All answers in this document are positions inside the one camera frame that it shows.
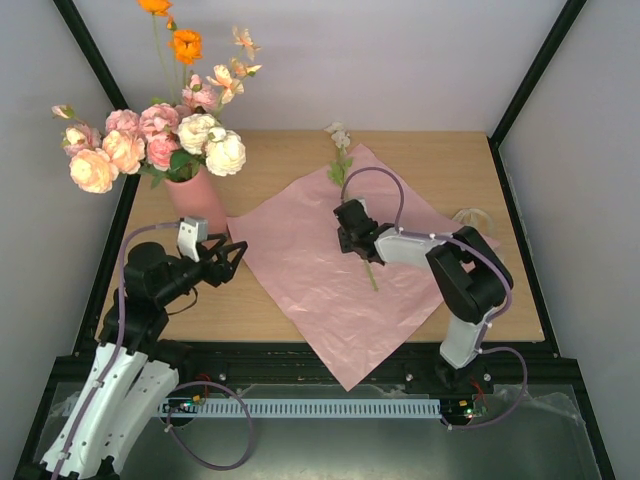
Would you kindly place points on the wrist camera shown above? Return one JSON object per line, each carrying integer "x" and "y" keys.
{"x": 192, "y": 231}
{"x": 362, "y": 201}

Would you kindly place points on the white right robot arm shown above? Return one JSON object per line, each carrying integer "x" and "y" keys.
{"x": 473, "y": 282}

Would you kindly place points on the right black frame post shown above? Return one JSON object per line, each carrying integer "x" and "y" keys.
{"x": 545, "y": 54}

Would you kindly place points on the pink double rose stem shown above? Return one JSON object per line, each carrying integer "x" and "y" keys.
{"x": 159, "y": 124}

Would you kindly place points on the peach rose stem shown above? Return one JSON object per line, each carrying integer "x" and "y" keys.
{"x": 95, "y": 171}

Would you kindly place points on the pink carnation stem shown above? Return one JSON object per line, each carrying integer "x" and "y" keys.
{"x": 124, "y": 120}

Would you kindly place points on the cream ribbon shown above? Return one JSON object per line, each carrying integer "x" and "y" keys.
{"x": 476, "y": 218}

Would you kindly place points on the white slotted cable duct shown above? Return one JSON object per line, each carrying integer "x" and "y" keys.
{"x": 304, "y": 408}

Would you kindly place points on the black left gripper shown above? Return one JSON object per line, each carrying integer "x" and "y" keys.
{"x": 216, "y": 276}

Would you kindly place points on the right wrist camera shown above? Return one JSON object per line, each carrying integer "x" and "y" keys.
{"x": 362, "y": 201}

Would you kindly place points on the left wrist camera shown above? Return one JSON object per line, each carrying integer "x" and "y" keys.
{"x": 192, "y": 231}

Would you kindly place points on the orange poppy stem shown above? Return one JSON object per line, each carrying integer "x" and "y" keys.
{"x": 178, "y": 49}

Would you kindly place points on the white rose stem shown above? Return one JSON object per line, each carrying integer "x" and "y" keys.
{"x": 205, "y": 138}

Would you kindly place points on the black frame post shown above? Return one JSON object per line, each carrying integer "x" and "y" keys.
{"x": 545, "y": 54}
{"x": 91, "y": 52}

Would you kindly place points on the pale peach poppy stem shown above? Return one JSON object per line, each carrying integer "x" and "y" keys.
{"x": 212, "y": 93}

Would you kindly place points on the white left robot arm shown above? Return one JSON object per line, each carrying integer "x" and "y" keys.
{"x": 133, "y": 369}

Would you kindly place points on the white blossom fuzzy stem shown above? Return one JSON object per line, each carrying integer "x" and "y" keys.
{"x": 337, "y": 173}

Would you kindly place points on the pink wrapping paper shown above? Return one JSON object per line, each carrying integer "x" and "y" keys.
{"x": 352, "y": 316}

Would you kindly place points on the left black frame post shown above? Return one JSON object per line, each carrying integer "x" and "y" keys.
{"x": 91, "y": 52}

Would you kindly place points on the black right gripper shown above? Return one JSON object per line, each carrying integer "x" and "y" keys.
{"x": 351, "y": 232}

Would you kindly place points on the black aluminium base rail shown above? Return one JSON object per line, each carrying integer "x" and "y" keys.
{"x": 414, "y": 368}

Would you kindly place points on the pink cylindrical vase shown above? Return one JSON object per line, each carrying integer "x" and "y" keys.
{"x": 197, "y": 197}

